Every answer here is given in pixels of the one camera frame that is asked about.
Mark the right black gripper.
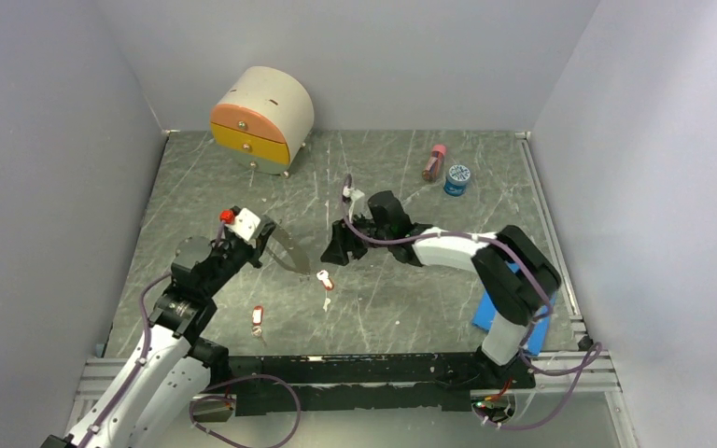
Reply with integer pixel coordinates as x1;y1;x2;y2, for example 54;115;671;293
321;209;392;266

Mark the key with red tag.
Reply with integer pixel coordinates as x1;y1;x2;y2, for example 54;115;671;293
316;270;334;291

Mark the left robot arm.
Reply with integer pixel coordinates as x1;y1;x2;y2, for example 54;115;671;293
43;224;274;447

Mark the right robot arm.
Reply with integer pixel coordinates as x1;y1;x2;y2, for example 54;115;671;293
320;187;562;387

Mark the key with red label fob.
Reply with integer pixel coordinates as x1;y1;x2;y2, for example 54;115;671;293
251;305;264;338

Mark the pink capped brown vial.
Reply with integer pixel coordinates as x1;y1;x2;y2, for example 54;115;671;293
422;144;446;183

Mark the blue round tin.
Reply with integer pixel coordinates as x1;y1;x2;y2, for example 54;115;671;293
443;164;471;197

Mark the round beige drawer box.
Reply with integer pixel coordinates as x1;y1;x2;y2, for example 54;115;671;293
209;66;315;177

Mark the blue foam sheet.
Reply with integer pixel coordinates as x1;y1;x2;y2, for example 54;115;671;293
471;262;561;364

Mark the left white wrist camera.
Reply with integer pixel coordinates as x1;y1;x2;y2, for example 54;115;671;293
219;206;262;243

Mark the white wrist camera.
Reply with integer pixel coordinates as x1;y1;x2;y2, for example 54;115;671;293
219;206;262;243
342;186;367;220

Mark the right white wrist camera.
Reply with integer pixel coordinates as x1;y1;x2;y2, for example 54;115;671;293
342;186;367;220

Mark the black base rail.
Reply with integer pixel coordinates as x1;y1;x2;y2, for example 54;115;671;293
203;351;536;416

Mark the aluminium frame rail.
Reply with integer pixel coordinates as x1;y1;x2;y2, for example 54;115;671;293
75;352;621;400

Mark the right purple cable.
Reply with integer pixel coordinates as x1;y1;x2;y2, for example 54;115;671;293
340;173;603;432

